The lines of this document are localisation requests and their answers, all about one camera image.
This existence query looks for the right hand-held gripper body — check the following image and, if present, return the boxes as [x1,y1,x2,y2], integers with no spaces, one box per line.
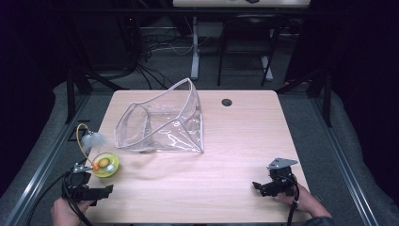
[265,157,299,198]

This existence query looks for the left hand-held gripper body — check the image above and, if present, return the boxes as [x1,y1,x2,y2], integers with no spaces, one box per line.
[61,162,96,202]

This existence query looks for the yellow-green feather cat toy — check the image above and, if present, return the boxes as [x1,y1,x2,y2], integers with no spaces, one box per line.
[76,122,120,179]

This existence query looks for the clear plastic zipper bag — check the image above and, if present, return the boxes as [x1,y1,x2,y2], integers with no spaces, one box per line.
[114,77,205,154]

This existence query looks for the person's left hand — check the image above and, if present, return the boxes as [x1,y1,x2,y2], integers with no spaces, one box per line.
[50,197,95,226]

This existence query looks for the person's right hand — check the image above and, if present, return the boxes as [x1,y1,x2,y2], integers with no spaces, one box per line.
[272,183,331,219]

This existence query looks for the black metal stand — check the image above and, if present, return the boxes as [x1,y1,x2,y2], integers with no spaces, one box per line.
[63,62,130,125]
[275,67,334,128]

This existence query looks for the black equipment tower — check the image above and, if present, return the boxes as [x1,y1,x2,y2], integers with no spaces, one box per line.
[117,14,144,72]

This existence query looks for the white desk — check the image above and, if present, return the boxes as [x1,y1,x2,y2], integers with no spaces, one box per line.
[171,0,311,81]

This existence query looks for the black chair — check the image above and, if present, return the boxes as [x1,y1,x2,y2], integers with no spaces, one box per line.
[216,13,284,88]

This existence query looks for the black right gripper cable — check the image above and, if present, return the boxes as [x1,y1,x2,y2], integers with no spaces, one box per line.
[285,174,301,226]

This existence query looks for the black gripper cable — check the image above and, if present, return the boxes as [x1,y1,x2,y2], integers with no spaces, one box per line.
[285,174,301,226]
[25,158,94,226]

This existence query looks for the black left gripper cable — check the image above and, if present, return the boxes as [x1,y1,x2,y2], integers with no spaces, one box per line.
[25,158,94,226]

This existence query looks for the aluminium rail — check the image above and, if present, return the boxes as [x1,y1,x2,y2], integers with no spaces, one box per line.
[0,93,92,226]
[309,93,381,226]

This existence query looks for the bundle of floor cables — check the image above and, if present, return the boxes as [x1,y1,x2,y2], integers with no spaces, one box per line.
[134,29,197,91]

